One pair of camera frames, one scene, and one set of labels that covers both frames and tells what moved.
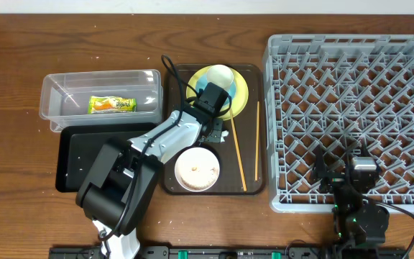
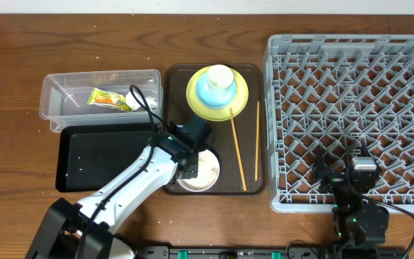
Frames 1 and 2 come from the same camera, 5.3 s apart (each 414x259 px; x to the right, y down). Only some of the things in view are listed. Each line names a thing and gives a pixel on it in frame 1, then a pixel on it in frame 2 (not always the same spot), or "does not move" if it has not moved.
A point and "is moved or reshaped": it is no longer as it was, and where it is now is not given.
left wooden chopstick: x=240 y=163 does not move
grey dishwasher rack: x=345 y=93 does not move
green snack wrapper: x=111 y=104 is moved or reshaped
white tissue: x=225 y=133 → x=132 y=103
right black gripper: x=336 y=180 does not move
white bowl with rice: x=196 y=169 does not move
